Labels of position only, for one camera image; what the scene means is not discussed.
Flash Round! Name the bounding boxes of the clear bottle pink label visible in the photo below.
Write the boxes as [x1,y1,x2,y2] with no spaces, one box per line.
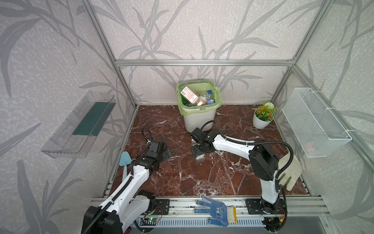
[180,86,198,106]

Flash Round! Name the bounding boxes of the small bottle blue label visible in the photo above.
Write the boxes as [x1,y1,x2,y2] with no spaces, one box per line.
[204,90,215,105]

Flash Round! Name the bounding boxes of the clear bottle orange label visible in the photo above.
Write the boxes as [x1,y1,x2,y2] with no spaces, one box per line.
[196,96,207,106]

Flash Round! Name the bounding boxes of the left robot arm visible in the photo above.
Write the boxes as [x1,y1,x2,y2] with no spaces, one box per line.
[81,140,171,234]

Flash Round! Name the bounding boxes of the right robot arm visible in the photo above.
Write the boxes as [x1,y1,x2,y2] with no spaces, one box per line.
[191,121,295,214]

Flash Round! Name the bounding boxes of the white trash bin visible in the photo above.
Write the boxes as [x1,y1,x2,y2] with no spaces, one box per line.
[177,80,222,133]

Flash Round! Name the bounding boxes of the green plastic bin liner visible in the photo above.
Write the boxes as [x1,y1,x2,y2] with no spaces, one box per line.
[176,80,223,116]

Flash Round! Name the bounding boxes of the light blue spatula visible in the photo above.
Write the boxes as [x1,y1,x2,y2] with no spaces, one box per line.
[119,151,132,181]

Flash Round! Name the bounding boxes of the potted plant white pot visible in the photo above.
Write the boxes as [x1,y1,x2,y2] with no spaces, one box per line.
[252,102,277,129]

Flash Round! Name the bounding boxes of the green circuit board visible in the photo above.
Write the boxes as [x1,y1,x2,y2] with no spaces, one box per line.
[141,215,162,226]

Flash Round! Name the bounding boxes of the blue dotted work glove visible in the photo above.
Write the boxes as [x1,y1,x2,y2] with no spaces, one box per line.
[193,195,237,227]

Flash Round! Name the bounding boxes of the cream rubber glove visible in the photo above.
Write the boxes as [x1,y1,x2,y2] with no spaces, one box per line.
[279,156,303,191]

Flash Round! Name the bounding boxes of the clear acrylic wall shelf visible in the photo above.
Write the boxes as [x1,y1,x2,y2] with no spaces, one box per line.
[41,91,116,159]

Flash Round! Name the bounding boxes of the white wire mesh basket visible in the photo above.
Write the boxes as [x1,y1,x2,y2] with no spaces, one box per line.
[282,88,352,158]

